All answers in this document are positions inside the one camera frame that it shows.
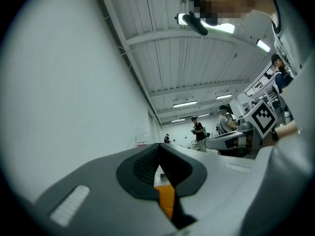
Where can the orange sofa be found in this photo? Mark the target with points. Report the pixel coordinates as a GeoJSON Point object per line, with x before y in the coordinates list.
{"type": "Point", "coordinates": [167, 200]}

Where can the red white wall sign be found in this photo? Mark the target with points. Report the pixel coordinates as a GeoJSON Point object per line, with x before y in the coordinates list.
{"type": "Point", "coordinates": [142, 143]}

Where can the black head-worn camera arm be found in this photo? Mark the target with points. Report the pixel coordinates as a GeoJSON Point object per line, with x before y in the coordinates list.
{"type": "Point", "coordinates": [195, 23]}

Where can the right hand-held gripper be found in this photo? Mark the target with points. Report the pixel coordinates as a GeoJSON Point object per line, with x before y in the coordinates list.
{"type": "Point", "coordinates": [263, 118]}

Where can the person's right forearm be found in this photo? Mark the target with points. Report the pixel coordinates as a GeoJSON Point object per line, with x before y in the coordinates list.
{"type": "Point", "coordinates": [288, 131]}

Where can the long ceiling light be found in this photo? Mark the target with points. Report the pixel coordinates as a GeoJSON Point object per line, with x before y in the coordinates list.
{"type": "Point", "coordinates": [184, 104]}
{"type": "Point", "coordinates": [221, 28]}
{"type": "Point", "coordinates": [263, 45]}
{"type": "Point", "coordinates": [224, 97]}

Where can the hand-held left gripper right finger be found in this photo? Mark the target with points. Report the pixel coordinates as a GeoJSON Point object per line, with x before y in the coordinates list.
{"type": "Point", "coordinates": [221, 193]}

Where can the person's head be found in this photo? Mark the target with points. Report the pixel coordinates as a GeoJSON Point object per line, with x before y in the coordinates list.
{"type": "Point", "coordinates": [226, 1]}

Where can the person's grey t-shirt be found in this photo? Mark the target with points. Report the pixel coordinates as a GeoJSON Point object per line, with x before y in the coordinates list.
{"type": "Point", "coordinates": [295, 21]}

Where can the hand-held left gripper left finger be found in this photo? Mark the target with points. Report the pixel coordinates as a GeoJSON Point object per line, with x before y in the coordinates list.
{"type": "Point", "coordinates": [98, 193]}

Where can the black balcony railing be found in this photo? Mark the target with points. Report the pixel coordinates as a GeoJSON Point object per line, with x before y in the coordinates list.
{"type": "Point", "coordinates": [258, 83]}

